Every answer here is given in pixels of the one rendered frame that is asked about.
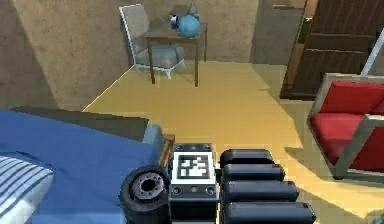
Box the white lamp pole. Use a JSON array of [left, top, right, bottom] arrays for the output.
[[361, 27, 384, 76]]

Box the dark brown wooden door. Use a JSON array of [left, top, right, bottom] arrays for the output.
[[279, 0, 384, 101]]

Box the striped white pillow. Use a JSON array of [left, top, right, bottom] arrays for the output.
[[0, 155, 55, 224]]

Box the brown wooden table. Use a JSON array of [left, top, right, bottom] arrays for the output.
[[145, 21, 209, 88]]

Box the red grey armchair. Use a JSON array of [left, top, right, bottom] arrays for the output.
[[307, 73, 384, 184]]

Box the round blue vase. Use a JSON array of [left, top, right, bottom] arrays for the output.
[[177, 3, 202, 39]]

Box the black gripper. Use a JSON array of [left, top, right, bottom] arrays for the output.
[[119, 165, 172, 224]]

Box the blue bed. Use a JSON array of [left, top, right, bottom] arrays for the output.
[[0, 105, 176, 224]]

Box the small grey alarm clock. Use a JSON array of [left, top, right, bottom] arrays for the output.
[[169, 14, 181, 30]]

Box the grey white chair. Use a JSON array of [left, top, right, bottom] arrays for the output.
[[119, 3, 186, 80]]

